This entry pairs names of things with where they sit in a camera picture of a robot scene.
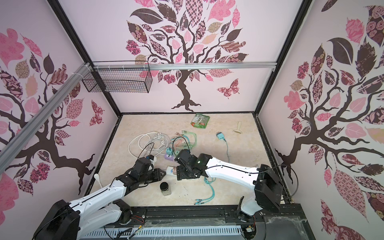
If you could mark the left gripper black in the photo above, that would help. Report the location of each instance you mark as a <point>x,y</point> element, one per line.
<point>158,174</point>

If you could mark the black wire mesh basket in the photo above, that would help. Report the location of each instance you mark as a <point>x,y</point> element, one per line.
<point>119,77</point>

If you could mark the small wooden brush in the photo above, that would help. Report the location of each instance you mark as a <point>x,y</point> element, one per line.
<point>238,129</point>

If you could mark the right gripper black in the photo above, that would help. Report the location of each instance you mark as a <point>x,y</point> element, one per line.
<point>180,175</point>

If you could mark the aluminium rail bar left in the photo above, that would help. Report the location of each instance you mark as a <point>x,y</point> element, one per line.
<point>11,150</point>

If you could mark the green snack packet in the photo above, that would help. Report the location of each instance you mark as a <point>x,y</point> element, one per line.
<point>200,121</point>

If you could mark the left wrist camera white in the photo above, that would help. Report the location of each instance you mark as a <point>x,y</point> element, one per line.
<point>152,158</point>

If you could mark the teal green charger plug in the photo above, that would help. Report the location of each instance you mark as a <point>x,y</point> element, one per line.
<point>221,136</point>

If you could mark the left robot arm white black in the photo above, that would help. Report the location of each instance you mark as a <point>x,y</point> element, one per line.
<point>75,219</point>

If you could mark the purple power strip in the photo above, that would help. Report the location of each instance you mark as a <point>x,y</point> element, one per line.
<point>169,157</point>

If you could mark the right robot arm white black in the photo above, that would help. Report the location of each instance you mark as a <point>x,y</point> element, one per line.
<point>265,185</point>

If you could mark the white slotted cable duct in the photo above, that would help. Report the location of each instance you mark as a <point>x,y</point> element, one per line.
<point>168,233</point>

